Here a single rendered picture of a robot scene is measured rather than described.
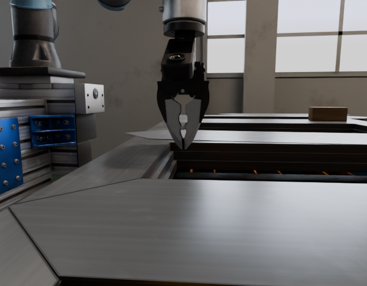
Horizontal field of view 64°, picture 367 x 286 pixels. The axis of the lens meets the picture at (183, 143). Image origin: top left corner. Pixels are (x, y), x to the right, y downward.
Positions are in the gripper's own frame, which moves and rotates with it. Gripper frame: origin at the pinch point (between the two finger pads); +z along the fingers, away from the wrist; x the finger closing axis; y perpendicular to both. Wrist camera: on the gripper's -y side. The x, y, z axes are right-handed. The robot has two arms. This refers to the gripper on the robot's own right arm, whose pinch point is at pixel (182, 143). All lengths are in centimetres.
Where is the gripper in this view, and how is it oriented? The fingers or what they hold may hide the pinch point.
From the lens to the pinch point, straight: 52.0
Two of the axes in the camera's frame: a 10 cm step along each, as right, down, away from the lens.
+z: 0.0, 9.9, 1.6
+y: 0.8, -1.6, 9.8
